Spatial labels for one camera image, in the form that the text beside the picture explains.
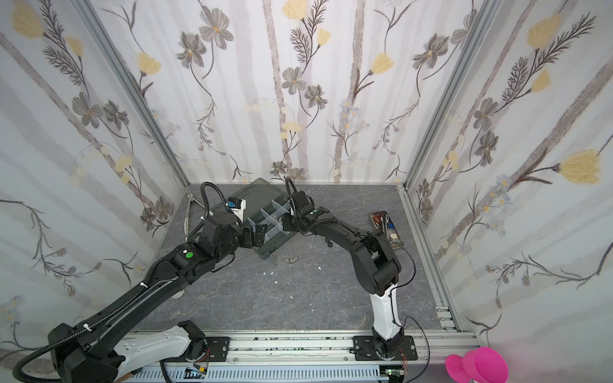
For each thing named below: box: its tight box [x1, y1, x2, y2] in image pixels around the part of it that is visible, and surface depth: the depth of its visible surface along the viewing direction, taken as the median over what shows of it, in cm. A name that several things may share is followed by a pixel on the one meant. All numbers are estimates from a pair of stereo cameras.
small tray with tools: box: [369, 209, 405, 249], surface depth 107 cm
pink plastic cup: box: [445, 346, 510, 383], surface depth 59 cm
